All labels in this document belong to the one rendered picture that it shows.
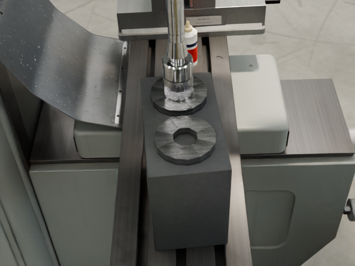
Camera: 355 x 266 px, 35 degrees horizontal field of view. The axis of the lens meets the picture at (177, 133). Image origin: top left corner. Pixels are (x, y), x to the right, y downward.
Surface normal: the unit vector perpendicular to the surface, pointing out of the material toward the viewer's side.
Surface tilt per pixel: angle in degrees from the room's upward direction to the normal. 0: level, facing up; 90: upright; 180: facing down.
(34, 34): 63
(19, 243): 88
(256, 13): 90
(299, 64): 0
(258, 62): 0
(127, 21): 90
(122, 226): 0
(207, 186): 90
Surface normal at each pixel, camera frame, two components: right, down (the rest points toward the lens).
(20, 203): 0.66, 0.50
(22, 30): 0.88, -0.33
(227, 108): -0.04, -0.70
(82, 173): 0.00, 0.71
